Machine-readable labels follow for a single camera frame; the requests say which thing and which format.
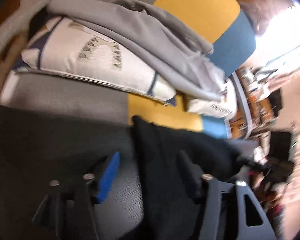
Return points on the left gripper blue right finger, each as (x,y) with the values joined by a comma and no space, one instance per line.
(227,210)

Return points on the wooden desk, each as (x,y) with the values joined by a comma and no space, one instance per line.
(254,114)

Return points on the white printed cushion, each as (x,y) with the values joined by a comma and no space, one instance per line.
(66,48)

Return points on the grey hoodie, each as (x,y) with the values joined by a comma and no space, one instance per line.
(160,39)

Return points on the black television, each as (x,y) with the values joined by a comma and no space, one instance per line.
(275,100)

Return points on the dark navy knit sweater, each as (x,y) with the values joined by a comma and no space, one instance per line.
(170,164)

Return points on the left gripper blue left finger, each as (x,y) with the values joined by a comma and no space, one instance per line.
(68,208)

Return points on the grey yellow blue armchair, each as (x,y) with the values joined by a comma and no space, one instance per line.
(221,22)

